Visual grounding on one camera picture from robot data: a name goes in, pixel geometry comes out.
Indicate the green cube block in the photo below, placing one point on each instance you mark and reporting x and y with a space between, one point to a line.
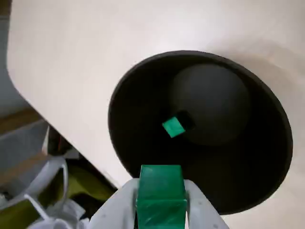
162 190
173 127

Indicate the black round pot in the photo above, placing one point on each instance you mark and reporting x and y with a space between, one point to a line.
214 107

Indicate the white crumpled cloth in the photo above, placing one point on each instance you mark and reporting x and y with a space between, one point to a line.
69 212

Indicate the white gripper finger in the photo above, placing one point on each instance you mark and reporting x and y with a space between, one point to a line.
205 212
114 207

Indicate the yellow-green cloth item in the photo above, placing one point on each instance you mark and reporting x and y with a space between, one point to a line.
90 181

